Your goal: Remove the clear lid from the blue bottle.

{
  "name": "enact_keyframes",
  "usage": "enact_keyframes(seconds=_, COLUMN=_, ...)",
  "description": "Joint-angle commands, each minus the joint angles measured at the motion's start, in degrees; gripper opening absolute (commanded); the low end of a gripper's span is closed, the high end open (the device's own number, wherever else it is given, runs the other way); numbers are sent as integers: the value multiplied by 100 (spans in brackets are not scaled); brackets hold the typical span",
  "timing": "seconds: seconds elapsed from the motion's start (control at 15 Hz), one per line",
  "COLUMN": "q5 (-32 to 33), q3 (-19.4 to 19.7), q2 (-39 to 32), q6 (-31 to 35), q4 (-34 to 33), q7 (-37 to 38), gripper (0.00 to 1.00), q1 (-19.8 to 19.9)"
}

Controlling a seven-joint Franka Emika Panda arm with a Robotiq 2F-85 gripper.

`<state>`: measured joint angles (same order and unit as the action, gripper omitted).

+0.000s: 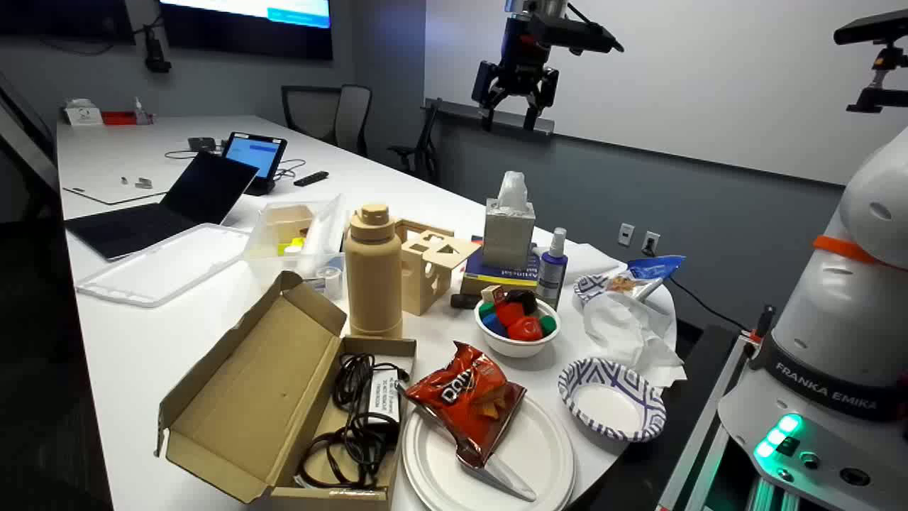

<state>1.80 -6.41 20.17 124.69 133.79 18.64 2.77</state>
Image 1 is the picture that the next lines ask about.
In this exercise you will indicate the wall television screen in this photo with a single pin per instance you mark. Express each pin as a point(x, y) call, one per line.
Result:
point(296, 29)

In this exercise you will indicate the black remote control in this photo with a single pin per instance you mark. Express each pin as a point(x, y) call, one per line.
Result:
point(310, 181)

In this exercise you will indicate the black tablet on stand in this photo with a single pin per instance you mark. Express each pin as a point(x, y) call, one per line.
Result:
point(261, 154)

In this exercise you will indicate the white paper plate stack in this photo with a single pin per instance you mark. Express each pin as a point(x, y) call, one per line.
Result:
point(533, 450)

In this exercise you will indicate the blue and yellow book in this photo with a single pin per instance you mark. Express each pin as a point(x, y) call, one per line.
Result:
point(476, 276)

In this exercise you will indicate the blue patterned paper bowl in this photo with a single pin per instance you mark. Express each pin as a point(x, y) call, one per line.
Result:
point(607, 399)

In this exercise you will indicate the clear plastic bag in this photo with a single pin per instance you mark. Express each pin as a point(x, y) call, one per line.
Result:
point(627, 324)

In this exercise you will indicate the white bowl of coloured blocks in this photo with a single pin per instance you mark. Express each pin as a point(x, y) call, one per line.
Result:
point(516, 324)

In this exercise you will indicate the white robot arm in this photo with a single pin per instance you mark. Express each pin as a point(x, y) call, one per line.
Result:
point(821, 408)

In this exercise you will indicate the blue snack bag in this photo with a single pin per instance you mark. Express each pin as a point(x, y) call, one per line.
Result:
point(641, 276)

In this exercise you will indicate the clear plastic container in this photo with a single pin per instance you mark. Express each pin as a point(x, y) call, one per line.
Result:
point(299, 237)

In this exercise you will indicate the wooden shape sorter box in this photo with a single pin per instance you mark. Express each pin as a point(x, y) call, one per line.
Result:
point(430, 256)

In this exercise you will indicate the open cardboard box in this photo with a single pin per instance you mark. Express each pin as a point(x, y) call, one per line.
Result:
point(254, 403)

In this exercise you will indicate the blue spray bottle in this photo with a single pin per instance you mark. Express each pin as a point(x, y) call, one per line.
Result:
point(554, 262)

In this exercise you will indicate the black laptop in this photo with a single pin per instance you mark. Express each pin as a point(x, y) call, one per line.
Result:
point(204, 192)

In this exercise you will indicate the grey tissue box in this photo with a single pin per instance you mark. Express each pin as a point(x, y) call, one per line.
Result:
point(508, 223)

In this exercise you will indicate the tan water bottle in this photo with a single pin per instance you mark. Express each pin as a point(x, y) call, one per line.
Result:
point(373, 273)

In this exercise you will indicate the black office chair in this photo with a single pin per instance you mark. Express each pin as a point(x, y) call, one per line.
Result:
point(333, 114)

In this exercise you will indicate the white box with red item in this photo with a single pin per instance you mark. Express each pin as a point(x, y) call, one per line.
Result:
point(85, 114)

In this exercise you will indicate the red Doritos chip bag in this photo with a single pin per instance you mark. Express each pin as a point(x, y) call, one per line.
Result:
point(471, 399)

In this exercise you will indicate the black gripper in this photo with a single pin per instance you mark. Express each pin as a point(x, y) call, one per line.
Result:
point(522, 64)

